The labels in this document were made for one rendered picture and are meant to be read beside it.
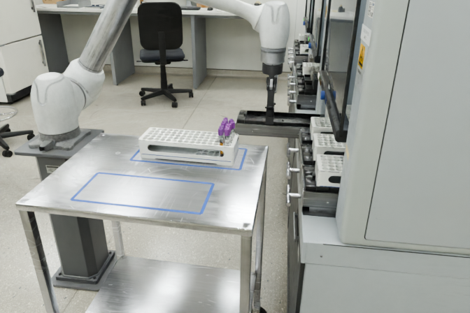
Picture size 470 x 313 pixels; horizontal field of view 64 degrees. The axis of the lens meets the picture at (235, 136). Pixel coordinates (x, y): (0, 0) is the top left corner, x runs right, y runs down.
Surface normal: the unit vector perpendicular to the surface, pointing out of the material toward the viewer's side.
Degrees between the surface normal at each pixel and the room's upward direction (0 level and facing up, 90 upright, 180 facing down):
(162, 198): 0
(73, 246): 90
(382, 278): 90
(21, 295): 0
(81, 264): 90
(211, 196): 0
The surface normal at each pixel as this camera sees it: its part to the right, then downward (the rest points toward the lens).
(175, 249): 0.01, -0.91
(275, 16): -0.08, 0.26
